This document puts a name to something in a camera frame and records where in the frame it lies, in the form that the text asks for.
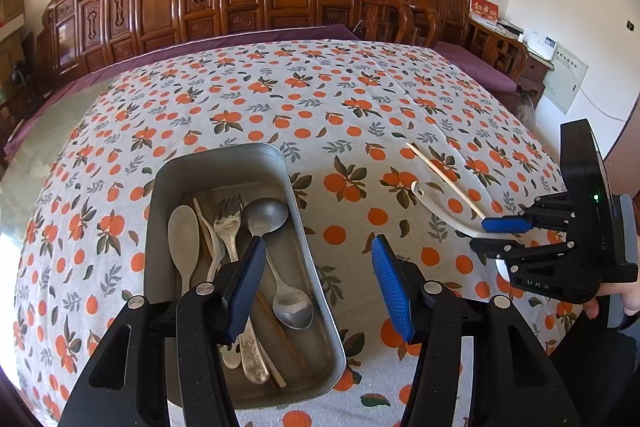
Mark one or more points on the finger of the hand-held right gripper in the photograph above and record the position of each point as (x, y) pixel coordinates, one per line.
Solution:
(505, 224)
(500, 248)

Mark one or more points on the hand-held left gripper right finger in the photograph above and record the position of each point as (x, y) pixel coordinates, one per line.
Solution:
(392, 287)

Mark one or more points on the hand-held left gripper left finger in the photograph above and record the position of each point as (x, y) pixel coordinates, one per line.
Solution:
(245, 292)

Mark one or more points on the large white plastic ladle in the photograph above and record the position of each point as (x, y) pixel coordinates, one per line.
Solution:
(501, 272)

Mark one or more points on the metal spoon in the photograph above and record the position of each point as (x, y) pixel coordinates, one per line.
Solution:
(292, 307)
(265, 217)

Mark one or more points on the brown wooden chopstick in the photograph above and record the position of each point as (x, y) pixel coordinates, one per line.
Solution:
(285, 337)

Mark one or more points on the metal fork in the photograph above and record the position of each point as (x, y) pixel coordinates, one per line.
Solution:
(227, 227)

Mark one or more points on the rectangular metal tray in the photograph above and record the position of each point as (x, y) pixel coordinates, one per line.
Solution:
(305, 352)

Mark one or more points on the person's right hand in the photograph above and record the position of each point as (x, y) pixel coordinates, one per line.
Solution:
(592, 308)

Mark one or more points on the white paper board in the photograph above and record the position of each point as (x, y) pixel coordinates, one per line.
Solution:
(565, 79)

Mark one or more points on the person's dark clothing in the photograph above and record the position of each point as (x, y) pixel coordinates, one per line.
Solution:
(600, 382)

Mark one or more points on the wooden armchair with lattice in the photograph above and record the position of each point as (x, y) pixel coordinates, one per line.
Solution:
(500, 52)

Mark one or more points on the orange print tablecloth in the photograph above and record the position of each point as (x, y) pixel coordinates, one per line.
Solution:
(350, 107)

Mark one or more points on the carved wooden armchair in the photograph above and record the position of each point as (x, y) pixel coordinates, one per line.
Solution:
(385, 17)

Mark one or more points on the dark wooden cabinet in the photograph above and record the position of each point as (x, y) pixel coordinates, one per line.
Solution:
(17, 92)

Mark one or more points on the cardboard box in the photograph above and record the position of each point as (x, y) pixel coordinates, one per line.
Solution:
(11, 4)

